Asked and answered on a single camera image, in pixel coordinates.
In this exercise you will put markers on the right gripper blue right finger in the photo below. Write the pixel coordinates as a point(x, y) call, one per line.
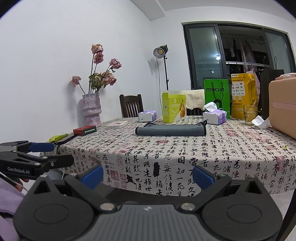
point(202, 177)

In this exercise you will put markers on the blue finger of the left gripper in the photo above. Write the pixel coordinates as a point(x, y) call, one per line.
point(41, 147)

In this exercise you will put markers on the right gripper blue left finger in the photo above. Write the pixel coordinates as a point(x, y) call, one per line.
point(93, 177)

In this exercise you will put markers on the purple and grey towel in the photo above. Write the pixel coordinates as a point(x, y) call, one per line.
point(152, 129)

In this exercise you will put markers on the purple sleeved forearm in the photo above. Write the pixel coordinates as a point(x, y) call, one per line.
point(10, 200)

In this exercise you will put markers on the lime green wrapper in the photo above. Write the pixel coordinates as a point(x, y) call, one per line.
point(56, 138)

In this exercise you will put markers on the black smartphone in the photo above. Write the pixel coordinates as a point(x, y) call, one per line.
point(65, 139)

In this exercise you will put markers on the calligraphy print tablecloth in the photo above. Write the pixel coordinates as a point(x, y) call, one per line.
point(163, 165)

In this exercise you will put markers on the red and green box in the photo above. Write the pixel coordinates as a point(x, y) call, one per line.
point(85, 130)

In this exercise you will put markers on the white flat box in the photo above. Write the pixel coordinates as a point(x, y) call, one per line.
point(117, 124)

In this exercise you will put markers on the right white tissue pack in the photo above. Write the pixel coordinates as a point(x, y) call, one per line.
point(213, 115)

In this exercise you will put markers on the white tissue pack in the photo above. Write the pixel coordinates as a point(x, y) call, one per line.
point(147, 116)
point(213, 115)

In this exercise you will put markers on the pink textured vase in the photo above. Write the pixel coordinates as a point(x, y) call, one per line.
point(92, 109)

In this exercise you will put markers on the crumpled white paper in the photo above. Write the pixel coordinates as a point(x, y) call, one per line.
point(261, 123)

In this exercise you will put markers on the lime green carton box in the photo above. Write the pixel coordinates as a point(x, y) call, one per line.
point(174, 106)

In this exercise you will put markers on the left white tissue pack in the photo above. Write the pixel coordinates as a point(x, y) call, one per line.
point(147, 116)

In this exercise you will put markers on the cream cloth on chair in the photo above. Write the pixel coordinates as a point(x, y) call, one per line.
point(194, 98)

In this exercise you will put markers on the dark wooden chair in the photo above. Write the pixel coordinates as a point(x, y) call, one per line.
point(131, 105)

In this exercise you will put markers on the glass cup with straw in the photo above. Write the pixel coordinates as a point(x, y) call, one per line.
point(250, 113)

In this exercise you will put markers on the green mucun paper bag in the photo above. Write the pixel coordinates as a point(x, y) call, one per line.
point(217, 91)

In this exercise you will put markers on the dried pink roses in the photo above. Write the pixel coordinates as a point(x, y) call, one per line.
point(98, 80)

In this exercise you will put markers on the yellow printed bag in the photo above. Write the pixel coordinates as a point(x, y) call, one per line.
point(243, 92)

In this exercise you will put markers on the pink suitcase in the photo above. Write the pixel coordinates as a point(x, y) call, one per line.
point(282, 115)

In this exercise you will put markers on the black paper bag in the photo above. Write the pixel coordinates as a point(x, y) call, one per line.
point(267, 78)

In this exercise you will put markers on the dark framed window door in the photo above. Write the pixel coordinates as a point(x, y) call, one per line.
point(217, 50)

